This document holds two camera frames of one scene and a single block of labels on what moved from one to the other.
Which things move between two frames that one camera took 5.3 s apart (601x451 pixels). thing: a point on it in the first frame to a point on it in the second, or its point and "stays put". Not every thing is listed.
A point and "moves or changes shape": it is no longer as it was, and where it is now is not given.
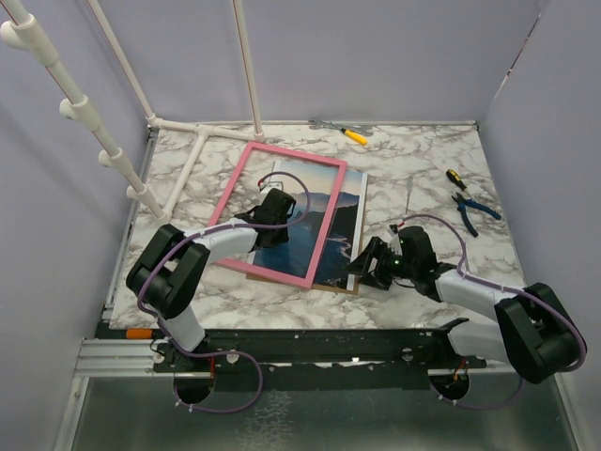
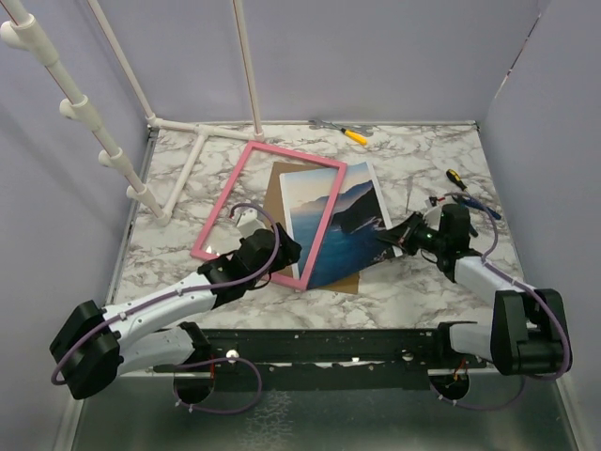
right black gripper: x=361 y=265 to x=402 y=234
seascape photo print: x=311 y=185 moves or changes shape
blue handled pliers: x=464 y=203 stays put
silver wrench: x=363 y=129 stays put
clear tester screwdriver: x=409 y=183 stays put
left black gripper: x=282 y=238 to x=289 y=252
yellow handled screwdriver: x=355 y=135 stays put
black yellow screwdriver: x=454 y=176 stays put
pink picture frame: x=257 y=267 stays put
